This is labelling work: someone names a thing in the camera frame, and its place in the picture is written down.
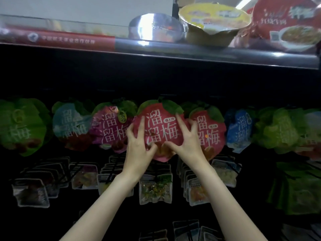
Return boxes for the clear green candy packets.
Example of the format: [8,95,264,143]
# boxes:
[139,173,174,205]

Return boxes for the yellow lidded bowl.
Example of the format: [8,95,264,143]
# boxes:
[179,2,252,47]

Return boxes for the large green round snack bag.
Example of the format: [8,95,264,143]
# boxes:
[0,98,51,157]

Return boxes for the person's left forearm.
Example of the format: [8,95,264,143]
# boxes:
[60,170,138,241]

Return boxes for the clear yellow-label candy bag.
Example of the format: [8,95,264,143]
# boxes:
[187,177,211,206]

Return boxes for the clear mixed candy packets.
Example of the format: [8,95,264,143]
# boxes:
[70,162,99,190]

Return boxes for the person's left hand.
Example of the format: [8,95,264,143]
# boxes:
[122,116,158,181]

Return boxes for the green snack pouch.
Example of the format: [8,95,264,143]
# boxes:
[268,163,321,215]

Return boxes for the clear white candy packets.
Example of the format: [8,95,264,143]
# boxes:
[178,155,242,201]

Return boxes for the blue round snack bag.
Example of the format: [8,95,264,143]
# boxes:
[226,109,254,154]

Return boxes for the person's right hand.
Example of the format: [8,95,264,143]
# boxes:
[165,114,207,171]

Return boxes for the large teal round snack bag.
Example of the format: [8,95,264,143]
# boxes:
[51,101,93,150]

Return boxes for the person's right forearm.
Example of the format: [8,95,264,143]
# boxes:
[193,160,269,241]

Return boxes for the row of small clear pouches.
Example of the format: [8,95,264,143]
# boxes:
[138,220,224,241]

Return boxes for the red noodle packet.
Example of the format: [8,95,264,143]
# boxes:
[248,0,321,52]

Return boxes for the small pink round snack bag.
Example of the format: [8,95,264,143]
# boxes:
[133,99,185,162]

